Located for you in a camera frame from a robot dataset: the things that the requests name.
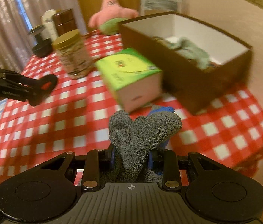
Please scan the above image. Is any grey fluffy cloth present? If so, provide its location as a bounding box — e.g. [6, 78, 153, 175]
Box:
[102, 105, 182, 184]

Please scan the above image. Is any green towel cloth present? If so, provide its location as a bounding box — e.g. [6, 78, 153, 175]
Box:
[153, 36, 212, 70]

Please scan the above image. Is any sheer grey curtain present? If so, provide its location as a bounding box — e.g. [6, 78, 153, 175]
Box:
[0, 0, 87, 72]

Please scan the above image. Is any black stand with disc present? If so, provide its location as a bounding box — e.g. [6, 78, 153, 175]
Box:
[28, 25, 53, 58]

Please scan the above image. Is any red checkered tablecloth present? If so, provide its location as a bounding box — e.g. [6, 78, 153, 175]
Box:
[0, 29, 263, 187]

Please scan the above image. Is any white ceramic bottle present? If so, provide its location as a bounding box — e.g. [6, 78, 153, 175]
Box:
[41, 9, 58, 41]

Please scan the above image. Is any glass jar gold lid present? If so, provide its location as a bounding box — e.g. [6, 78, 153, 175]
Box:
[52, 29, 94, 79]

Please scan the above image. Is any green tea box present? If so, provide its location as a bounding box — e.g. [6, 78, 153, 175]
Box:
[95, 48, 163, 113]

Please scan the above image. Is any dark wooden canister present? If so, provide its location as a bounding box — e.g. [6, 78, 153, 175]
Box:
[52, 9, 77, 36]

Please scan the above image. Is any brown cardboard box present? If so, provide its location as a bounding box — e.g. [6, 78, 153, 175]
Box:
[119, 12, 252, 114]

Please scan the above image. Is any pink Patrick star plush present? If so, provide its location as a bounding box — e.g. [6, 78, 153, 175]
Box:
[88, 0, 139, 35]

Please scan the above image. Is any framed sand picture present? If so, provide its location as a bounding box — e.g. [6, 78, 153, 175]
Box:
[139, 0, 187, 16]

